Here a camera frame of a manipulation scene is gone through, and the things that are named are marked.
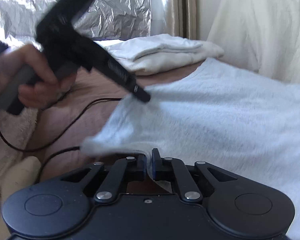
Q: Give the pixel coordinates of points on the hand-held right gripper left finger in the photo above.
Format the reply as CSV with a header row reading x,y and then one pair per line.
x,y
141,166

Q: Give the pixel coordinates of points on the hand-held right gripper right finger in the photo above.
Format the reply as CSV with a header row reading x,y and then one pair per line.
x,y
157,166

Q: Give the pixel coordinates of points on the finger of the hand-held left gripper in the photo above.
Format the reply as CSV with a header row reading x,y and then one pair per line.
x,y
140,92

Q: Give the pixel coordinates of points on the light grey t-shirt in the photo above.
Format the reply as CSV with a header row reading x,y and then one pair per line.
x,y
215,117

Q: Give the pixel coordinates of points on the person's left hand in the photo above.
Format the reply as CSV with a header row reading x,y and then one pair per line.
x,y
10,62

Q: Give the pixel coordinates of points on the white folded garment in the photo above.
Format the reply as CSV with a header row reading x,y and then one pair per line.
x,y
165,50

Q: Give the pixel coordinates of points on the bed with brown sheet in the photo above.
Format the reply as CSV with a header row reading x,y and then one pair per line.
x,y
90,120

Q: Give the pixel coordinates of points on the silver foil sheet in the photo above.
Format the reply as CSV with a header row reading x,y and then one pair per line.
x,y
115,10

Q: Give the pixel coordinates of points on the gold satin curtain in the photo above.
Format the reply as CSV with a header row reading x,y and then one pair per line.
x,y
180,10

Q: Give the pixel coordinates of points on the beige fluffy blanket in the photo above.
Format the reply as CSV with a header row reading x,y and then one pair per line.
x,y
5,145

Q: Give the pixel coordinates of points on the white cloth furniture cover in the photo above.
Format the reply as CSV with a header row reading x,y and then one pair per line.
x,y
265,30

